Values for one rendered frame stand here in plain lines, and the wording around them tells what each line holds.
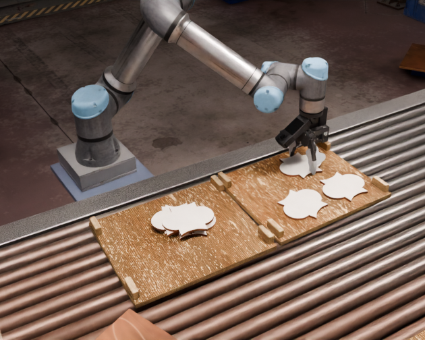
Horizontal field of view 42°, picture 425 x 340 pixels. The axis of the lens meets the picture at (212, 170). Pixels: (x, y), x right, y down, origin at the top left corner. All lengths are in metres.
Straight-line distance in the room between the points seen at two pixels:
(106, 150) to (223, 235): 0.52
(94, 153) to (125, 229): 0.35
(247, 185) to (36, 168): 2.12
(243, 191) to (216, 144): 1.98
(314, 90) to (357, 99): 2.65
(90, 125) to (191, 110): 2.31
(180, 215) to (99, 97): 0.47
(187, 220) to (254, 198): 0.24
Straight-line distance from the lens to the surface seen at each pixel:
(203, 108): 4.07
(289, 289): 1.42
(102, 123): 1.78
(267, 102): 1.51
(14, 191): 3.46
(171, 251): 1.49
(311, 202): 1.64
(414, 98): 2.34
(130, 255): 1.49
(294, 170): 1.77
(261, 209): 1.62
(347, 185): 1.73
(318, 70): 1.61
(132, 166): 1.88
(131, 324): 1.20
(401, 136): 2.07
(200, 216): 1.54
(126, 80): 1.83
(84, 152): 1.83
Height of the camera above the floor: 1.96
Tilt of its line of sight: 35 degrees down
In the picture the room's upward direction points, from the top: 1 degrees counter-clockwise
